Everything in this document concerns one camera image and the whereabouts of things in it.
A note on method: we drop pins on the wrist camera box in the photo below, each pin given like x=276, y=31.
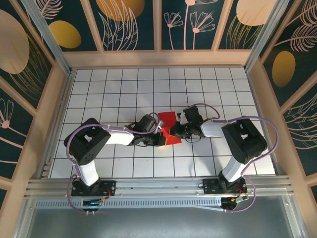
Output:
x=192, y=114
x=147, y=122

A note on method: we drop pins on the grey metal sheet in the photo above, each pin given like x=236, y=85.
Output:
x=158, y=223

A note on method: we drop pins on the long aluminium base rail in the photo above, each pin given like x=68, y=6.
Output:
x=161, y=186

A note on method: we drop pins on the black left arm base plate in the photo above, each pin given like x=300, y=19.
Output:
x=110, y=184

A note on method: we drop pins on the red paper sheet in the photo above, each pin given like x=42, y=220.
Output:
x=167, y=119

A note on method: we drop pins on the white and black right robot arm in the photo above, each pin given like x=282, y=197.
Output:
x=245, y=141

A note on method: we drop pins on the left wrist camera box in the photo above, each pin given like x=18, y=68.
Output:
x=147, y=122

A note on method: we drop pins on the aluminium corner post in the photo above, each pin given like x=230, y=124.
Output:
x=267, y=37
x=48, y=37

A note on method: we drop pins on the aluminium side rail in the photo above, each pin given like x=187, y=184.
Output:
x=59, y=124

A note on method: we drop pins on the small circuit board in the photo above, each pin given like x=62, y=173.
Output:
x=231, y=202
x=92, y=203

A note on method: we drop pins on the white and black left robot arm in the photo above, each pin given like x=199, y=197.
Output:
x=86, y=141

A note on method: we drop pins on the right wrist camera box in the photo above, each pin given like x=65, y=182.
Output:
x=192, y=114

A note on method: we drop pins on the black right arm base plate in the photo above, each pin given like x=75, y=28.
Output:
x=210, y=186

